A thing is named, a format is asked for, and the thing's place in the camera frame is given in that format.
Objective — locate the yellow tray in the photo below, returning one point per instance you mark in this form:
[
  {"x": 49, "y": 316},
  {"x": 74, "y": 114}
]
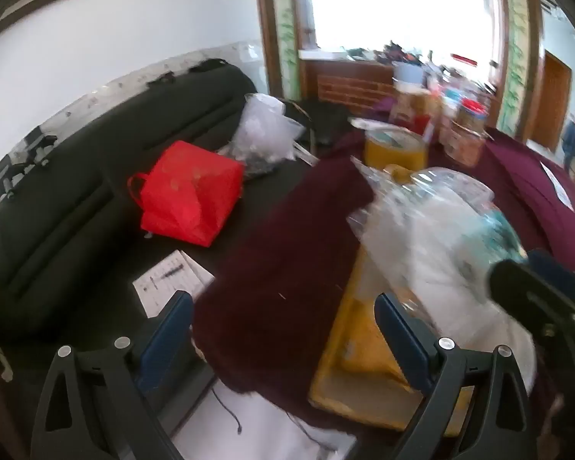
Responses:
[{"x": 359, "y": 369}]

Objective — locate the red bag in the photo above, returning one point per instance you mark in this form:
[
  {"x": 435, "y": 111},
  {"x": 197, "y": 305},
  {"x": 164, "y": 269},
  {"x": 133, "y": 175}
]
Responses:
[{"x": 187, "y": 191}]

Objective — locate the wooden framed window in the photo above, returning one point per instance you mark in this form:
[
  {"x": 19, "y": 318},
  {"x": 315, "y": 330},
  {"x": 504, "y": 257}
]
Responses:
[{"x": 397, "y": 5}]

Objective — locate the white paper slip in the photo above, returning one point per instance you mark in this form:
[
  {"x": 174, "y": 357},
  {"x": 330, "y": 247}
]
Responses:
[{"x": 558, "y": 184}]

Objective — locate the white printed paper sheet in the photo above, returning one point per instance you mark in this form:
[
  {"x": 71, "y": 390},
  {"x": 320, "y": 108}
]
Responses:
[{"x": 182, "y": 287}]

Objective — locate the white cloth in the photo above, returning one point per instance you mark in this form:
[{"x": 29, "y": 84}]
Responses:
[{"x": 258, "y": 431}]

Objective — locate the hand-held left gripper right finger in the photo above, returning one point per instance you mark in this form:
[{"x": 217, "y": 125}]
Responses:
[{"x": 402, "y": 340}]

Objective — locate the tan snack packet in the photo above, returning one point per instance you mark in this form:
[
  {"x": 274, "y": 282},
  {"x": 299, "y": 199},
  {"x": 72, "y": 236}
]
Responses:
[{"x": 407, "y": 108}]

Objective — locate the black sofa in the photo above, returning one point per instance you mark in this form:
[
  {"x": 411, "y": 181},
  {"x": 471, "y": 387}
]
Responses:
[{"x": 76, "y": 211}]

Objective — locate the brown wooden door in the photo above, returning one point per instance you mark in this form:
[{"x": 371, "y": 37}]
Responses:
[{"x": 553, "y": 100}]

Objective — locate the windowsill clutter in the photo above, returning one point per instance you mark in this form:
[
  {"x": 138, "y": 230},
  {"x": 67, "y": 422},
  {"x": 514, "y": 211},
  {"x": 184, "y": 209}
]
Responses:
[{"x": 402, "y": 55}]

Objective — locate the white mask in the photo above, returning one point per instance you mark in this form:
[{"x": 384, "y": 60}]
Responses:
[{"x": 426, "y": 220}]

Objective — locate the maroon tablecloth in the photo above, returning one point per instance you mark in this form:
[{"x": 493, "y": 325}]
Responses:
[{"x": 278, "y": 258}]

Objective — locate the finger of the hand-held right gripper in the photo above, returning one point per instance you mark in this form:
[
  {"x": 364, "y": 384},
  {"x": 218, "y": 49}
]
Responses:
[{"x": 541, "y": 287}]

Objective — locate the bamboo print wall strip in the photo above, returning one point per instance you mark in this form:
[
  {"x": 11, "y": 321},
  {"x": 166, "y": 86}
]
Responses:
[
  {"x": 515, "y": 57},
  {"x": 286, "y": 19}
]

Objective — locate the black pen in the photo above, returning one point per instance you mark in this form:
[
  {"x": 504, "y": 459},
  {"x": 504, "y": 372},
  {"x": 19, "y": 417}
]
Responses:
[{"x": 170, "y": 272}]

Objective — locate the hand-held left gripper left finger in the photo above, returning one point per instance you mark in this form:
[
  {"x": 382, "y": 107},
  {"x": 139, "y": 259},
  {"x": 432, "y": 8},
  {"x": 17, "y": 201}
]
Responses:
[{"x": 165, "y": 340}]

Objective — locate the clear plastic bag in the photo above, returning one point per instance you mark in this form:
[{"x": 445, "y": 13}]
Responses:
[{"x": 263, "y": 129}]

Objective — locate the black bag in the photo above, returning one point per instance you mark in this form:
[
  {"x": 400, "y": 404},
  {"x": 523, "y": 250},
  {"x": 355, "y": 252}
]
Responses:
[{"x": 326, "y": 115}]

